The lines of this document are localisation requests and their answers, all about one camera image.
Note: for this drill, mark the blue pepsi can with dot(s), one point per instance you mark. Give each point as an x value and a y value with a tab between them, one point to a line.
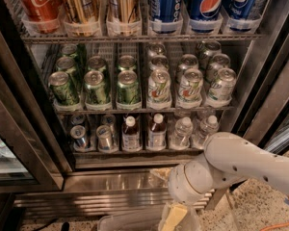
239	11
205	16
163	14

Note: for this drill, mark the white diet can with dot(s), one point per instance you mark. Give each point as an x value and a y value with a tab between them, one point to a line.
187	61
157	62
217	62
190	85
223	85
159	83

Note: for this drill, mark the clear water bottle left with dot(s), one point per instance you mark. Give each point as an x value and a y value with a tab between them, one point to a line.
180	136

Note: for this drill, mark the red bull can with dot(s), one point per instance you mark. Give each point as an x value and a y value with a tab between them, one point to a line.
78	120
80	136
109	120
105	138

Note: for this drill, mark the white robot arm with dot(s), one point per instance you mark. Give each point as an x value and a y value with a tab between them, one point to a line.
254	185

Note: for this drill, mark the wire shelf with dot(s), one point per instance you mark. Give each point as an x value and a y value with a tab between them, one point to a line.
142	111
121	39

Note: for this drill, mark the white diet can front middle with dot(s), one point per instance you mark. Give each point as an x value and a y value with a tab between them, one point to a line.
190	85

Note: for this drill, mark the clear water bottle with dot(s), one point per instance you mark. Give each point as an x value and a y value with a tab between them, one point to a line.
207	127
180	136

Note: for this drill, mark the green can second row middle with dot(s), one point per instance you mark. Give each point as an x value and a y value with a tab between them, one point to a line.
97	63

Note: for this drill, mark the gold can left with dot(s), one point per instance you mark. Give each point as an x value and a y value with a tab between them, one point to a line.
80	17

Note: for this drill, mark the red Coca-Cola can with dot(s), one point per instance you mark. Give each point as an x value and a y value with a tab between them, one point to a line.
44	13

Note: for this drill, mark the green can second row left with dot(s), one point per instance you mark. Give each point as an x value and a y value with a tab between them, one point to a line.
69	66

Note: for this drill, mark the brown tea bottle right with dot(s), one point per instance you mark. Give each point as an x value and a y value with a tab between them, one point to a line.
156	133

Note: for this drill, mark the gold can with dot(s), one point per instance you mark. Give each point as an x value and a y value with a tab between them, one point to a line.
80	17
124	16

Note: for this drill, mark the middle wire shelf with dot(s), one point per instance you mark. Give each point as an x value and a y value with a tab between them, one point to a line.
142	111

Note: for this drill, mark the brown tea bottle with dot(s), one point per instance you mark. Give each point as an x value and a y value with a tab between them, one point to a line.
130	135
156	133

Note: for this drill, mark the green can back left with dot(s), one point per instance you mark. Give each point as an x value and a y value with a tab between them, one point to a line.
75	51

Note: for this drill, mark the top wire shelf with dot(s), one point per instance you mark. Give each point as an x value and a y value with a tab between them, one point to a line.
121	39

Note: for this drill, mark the blue Pepsi can middle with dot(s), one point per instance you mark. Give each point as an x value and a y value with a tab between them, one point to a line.
205	16

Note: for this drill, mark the clear water bottle right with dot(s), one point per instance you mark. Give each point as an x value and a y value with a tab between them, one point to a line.
207	127

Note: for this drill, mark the gold can right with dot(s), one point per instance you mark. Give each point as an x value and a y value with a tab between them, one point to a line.
124	16

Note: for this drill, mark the green can front right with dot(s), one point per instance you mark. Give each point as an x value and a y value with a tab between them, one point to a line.
128	88

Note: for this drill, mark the green can second row right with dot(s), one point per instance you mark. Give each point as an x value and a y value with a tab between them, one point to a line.
127	62

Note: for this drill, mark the blue Pepsi can right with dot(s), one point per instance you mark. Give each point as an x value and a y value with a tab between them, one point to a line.
239	11

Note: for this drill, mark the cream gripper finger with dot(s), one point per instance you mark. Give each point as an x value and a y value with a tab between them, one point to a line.
171	216

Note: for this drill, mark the green can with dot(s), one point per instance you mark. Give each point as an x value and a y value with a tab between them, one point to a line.
75	51
96	88
128	88
63	88

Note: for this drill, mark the blue Pepsi can left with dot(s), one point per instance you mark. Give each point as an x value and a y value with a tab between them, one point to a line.
163	14

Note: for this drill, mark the clear plastic bin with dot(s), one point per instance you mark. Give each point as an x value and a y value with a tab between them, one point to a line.
146	220

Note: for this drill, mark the brown tea bottle left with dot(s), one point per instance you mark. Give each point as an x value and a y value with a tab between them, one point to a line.
130	135

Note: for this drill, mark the open fridge door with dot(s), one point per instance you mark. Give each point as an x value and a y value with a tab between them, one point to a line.
261	97

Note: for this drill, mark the silver can back right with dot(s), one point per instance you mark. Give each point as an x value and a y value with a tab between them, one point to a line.
205	51

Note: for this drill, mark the green can front left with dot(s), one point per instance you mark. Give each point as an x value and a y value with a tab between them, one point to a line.
63	88

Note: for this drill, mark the silver can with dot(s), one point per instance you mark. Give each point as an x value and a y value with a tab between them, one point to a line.
205	51
155	49

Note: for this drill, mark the green can second row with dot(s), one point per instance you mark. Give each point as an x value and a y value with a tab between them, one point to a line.
127	62
69	66
97	63

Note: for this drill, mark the green can front middle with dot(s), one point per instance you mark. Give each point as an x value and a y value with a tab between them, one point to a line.
96	88

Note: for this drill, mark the white diet can front right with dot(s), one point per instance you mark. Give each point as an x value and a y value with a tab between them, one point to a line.
223	85

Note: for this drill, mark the white diet can front left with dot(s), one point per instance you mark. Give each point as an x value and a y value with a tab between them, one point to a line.
159	83

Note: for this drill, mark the silver can back left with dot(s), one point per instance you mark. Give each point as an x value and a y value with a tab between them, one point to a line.
155	49

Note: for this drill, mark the stainless steel fridge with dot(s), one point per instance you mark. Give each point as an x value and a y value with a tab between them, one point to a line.
54	179

